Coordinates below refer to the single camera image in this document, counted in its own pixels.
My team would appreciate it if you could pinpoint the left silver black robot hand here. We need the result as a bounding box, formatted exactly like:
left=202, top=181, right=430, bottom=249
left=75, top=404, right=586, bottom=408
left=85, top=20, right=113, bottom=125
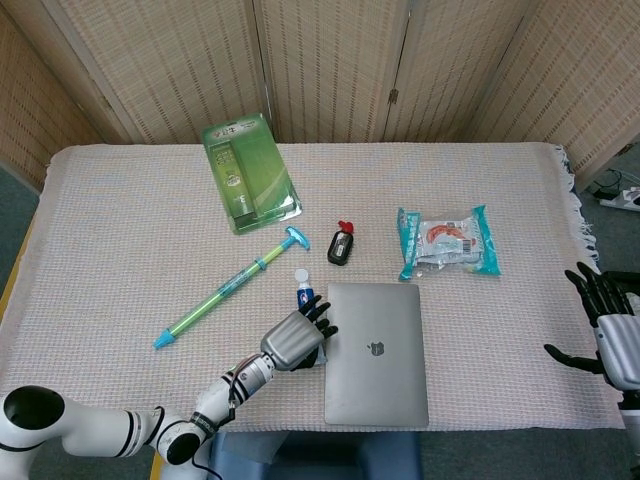
left=259, top=294, right=340, bottom=372

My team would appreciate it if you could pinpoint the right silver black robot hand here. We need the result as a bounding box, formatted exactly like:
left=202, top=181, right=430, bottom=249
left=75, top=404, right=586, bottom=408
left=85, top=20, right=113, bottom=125
left=543, top=262, right=640, bottom=390

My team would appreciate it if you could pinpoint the blue and white toothpaste tube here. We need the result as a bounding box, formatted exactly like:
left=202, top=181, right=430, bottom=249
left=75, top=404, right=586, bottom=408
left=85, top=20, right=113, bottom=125
left=293, top=268, right=330, bottom=370

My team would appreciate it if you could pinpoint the silver laptop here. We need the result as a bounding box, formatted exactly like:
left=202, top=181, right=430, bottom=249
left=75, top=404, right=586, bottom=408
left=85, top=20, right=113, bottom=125
left=323, top=282, right=430, bottom=428

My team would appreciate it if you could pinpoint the green and blue water syringe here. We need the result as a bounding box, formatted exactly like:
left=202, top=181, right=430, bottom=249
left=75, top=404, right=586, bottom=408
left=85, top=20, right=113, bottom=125
left=152, top=225, right=312, bottom=350

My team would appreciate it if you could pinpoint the small black bottle red cap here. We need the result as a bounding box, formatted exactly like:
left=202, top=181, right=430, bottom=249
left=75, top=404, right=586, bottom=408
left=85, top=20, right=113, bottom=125
left=327, top=218, right=357, bottom=266

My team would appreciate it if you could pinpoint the blue seat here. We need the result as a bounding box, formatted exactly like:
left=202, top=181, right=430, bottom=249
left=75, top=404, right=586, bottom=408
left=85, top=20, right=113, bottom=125
left=207, top=429, right=422, bottom=480

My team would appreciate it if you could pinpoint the white power strip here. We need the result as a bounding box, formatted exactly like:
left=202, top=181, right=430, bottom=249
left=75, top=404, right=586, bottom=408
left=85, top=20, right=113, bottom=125
left=598, top=186, right=640, bottom=211

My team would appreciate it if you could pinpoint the green blister pack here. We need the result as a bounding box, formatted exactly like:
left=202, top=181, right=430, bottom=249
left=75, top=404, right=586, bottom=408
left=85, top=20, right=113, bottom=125
left=200, top=113, right=304, bottom=236

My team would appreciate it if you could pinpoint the teal clear snack packet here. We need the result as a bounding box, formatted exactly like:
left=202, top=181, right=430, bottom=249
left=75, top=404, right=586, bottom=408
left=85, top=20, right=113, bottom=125
left=397, top=204, right=502, bottom=282

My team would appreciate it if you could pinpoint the pale woven tablecloth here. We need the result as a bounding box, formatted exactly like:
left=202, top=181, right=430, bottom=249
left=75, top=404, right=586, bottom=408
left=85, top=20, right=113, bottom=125
left=0, top=142, right=626, bottom=434

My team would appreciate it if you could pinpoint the woven folding screen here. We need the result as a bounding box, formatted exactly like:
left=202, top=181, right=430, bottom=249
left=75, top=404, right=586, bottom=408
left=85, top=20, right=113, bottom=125
left=0, top=0, right=640, bottom=194

